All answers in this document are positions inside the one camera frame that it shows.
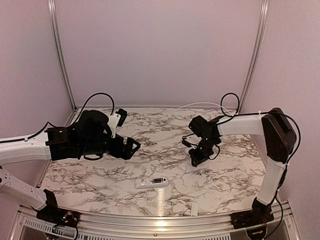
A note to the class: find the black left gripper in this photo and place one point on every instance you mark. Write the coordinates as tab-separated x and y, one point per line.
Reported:
128	153

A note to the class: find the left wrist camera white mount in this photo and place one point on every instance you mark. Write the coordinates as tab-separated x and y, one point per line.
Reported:
116	120

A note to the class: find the white remote control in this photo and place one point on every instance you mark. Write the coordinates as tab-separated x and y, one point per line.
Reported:
150	183

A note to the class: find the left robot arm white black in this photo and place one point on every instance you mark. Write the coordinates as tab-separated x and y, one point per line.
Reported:
94	133

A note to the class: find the aluminium front rail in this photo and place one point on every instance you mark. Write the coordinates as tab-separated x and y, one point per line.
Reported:
98	226

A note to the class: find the white battery cover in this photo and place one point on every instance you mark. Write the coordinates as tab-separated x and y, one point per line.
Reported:
194	210

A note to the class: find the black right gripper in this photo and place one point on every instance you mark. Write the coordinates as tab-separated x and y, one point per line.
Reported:
198	159

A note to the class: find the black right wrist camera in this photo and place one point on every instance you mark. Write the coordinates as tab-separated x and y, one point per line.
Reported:
197	125

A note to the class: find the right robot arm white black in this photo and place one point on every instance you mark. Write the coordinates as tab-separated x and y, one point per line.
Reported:
273	126

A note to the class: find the aluminium frame post left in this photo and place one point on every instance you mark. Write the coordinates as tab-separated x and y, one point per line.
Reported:
59	52

